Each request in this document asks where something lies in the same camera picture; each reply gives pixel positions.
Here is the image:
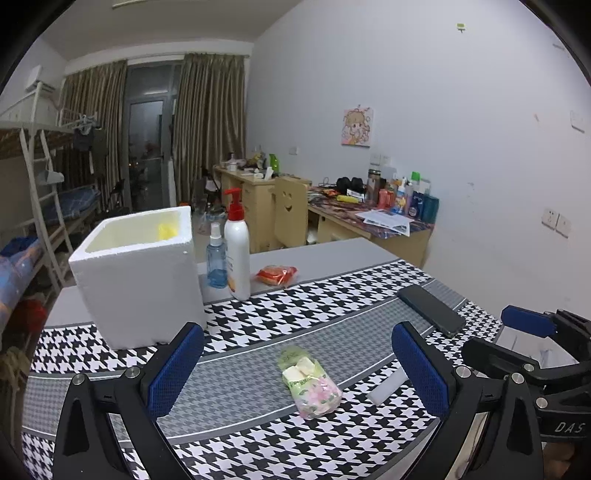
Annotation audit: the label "green pink tissue packet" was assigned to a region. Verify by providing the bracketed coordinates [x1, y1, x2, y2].
[276, 346, 343, 420]

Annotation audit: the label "hanging dark clothes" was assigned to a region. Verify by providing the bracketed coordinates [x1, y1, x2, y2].
[74, 124, 107, 174]

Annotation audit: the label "white air conditioner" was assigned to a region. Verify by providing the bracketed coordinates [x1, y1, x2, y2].
[25, 65, 56, 90]

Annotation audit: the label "dark blue plaid bedding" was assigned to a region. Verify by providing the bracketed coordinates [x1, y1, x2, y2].
[60, 187, 100, 217]

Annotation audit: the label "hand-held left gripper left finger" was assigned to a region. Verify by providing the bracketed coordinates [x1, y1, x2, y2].
[50, 322, 205, 480]

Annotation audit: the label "white bunk bed ladder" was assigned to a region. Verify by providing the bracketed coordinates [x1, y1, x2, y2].
[18, 129, 72, 291]

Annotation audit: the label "cartoon wall poster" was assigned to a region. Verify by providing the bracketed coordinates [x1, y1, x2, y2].
[342, 107, 375, 147]

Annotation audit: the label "white eraser block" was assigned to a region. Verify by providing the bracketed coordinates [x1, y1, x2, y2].
[368, 369, 409, 406]

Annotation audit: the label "blue plaid quilt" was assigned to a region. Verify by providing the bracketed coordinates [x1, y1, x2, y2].
[0, 237, 40, 315]

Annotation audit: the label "white printed paper sheet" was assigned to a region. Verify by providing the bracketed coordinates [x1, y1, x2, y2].
[358, 209, 411, 237]

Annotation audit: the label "light wooden desk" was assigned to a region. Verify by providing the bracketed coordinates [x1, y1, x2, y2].
[213, 166, 312, 252]

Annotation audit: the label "orange snack packet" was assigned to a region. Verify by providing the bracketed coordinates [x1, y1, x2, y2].
[255, 264, 298, 288]

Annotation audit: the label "cluster of toiletry bottles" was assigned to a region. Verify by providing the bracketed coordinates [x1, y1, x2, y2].
[367, 168, 440, 221]

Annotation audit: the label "brown curtain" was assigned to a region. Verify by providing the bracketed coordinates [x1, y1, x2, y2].
[172, 53, 247, 206]
[60, 60, 127, 217]

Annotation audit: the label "person's right hand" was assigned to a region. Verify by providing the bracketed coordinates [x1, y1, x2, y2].
[544, 444, 591, 480]

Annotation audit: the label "white metal bunk bed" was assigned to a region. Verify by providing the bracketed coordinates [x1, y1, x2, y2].
[0, 83, 102, 296]

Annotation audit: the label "glass balcony door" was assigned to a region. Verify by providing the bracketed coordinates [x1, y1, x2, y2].
[124, 65, 181, 213]

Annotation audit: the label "white foam box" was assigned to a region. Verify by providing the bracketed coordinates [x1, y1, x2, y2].
[68, 205, 207, 350]

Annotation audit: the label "black folding chair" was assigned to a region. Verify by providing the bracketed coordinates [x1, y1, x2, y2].
[108, 178, 130, 213]

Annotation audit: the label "white red pump lotion bottle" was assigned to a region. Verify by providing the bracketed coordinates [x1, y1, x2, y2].
[223, 187, 251, 302]

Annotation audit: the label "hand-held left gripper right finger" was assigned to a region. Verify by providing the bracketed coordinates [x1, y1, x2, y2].
[392, 322, 546, 480]

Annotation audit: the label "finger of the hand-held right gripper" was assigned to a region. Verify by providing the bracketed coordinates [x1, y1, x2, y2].
[462, 337, 591, 398]
[501, 305, 591, 365]

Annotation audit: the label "red plastic bag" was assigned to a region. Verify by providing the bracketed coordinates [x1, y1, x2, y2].
[18, 298, 47, 333]

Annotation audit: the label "white double wall socket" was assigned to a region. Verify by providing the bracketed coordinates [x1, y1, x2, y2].
[542, 208, 572, 238]

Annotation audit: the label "black bag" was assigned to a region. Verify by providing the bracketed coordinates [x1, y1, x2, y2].
[336, 176, 368, 201]

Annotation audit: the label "black phone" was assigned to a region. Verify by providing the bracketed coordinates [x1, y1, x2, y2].
[397, 284, 467, 337]

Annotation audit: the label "houndstooth table cloth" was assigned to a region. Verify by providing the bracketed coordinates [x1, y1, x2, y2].
[21, 259, 504, 480]

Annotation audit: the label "blue spray bottle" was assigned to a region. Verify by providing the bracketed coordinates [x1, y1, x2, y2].
[206, 222, 229, 289]

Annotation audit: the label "wooden smiley chair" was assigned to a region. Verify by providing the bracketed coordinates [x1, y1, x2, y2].
[274, 175, 308, 250]

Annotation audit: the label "wooden desk with printed mat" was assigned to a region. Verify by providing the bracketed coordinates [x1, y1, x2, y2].
[307, 189, 435, 268]

